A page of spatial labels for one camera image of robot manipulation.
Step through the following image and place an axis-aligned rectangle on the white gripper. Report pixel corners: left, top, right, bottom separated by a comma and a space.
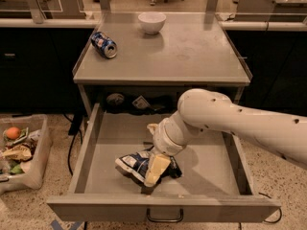
144, 118, 185, 187

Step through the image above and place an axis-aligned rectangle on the blue chip bag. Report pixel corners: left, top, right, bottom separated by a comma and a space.
115, 147, 182, 186

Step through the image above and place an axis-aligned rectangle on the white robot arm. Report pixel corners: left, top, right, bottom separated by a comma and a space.
144, 89, 307, 187

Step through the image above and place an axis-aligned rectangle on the open grey top drawer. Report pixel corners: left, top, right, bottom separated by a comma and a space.
47, 106, 281, 222

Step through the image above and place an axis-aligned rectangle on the grey counter cabinet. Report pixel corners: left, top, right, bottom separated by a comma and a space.
74, 12, 251, 113

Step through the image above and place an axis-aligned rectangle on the yellow snack bag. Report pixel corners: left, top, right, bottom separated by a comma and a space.
3, 146, 32, 161

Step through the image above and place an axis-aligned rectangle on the white label tag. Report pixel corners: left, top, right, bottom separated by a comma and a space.
132, 95, 150, 109

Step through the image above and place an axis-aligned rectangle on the blue soda can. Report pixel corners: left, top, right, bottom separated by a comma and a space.
90, 32, 117, 58

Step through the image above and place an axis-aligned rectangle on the white bowl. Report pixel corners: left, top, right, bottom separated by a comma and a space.
138, 11, 166, 35

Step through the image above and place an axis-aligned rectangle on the clear plastic bin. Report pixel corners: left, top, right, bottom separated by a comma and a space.
0, 114, 52, 195

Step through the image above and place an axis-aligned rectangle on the orange fruit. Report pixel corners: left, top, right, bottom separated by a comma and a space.
6, 126, 21, 140

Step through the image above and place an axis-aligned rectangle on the white shoe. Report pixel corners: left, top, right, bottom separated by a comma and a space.
150, 0, 156, 6

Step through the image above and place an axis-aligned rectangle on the black drawer handle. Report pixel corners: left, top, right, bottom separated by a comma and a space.
146, 209, 184, 223

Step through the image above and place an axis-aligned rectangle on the black floor cable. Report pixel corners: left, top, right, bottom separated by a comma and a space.
62, 112, 84, 176

